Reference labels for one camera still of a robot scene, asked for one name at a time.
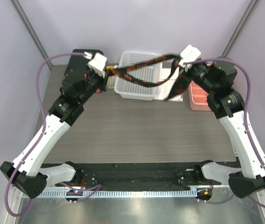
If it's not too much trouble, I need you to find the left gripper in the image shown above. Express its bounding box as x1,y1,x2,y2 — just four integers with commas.
78,64,111,105

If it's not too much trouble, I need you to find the black orange floral tie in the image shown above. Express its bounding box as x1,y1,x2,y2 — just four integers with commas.
107,54,179,100

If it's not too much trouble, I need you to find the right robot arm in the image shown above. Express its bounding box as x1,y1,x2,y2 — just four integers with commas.
179,58,265,198

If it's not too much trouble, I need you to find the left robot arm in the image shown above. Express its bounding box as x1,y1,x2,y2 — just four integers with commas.
0,70,106,199

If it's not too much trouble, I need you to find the floral mug yellow inside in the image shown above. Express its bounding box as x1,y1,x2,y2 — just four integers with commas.
106,65,118,89

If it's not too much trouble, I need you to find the black pink drawer box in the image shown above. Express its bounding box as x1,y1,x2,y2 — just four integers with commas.
60,49,103,98

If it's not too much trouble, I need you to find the pink compartment organizer tray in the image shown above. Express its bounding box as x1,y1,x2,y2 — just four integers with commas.
188,82,211,111

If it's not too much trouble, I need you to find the white paper booklet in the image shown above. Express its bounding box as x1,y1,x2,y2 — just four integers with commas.
154,69,183,102

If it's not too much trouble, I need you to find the white perforated plastic basket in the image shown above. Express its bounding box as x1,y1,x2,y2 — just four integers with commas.
114,51,162,100

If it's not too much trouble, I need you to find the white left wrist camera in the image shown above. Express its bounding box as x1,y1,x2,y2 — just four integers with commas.
84,52,107,78

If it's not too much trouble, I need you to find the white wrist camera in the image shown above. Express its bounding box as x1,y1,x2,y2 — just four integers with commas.
84,52,107,78
178,44,201,69

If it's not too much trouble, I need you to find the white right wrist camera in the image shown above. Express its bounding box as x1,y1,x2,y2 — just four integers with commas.
178,44,201,69

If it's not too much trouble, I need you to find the aluminium corner frame post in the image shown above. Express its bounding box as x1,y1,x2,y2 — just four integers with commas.
222,0,260,57

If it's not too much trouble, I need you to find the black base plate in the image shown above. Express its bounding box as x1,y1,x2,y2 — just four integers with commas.
65,162,221,191

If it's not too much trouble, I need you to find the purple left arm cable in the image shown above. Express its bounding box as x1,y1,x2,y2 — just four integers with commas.
5,52,101,217

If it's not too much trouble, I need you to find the left aluminium frame post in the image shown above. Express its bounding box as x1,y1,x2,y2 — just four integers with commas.
10,0,49,60

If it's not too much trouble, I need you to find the slotted cable duct rail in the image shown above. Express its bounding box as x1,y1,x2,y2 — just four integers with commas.
37,188,197,199

